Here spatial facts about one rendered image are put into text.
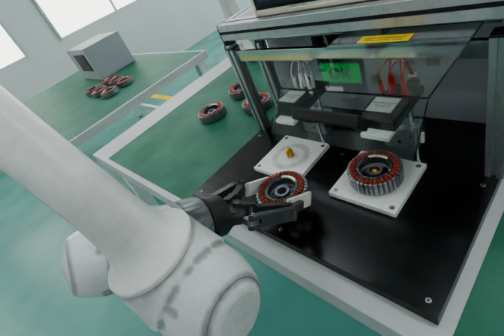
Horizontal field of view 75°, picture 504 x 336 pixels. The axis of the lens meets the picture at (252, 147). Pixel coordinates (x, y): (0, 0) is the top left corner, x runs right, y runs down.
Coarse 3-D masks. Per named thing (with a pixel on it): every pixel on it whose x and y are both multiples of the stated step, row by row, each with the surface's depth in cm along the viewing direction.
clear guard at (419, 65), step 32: (352, 32) 64; (384, 32) 59; (416, 32) 54; (448, 32) 50; (320, 64) 58; (352, 64) 53; (384, 64) 50; (416, 64) 46; (448, 64) 43; (288, 96) 55; (320, 96) 51; (352, 96) 47; (384, 96) 43; (416, 96) 41; (288, 128) 54; (320, 128) 50; (384, 128) 43; (416, 128) 40
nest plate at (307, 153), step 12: (288, 144) 92; (300, 144) 90; (312, 144) 88; (324, 144) 86; (276, 156) 90; (300, 156) 86; (312, 156) 84; (264, 168) 88; (276, 168) 86; (288, 168) 84; (300, 168) 82
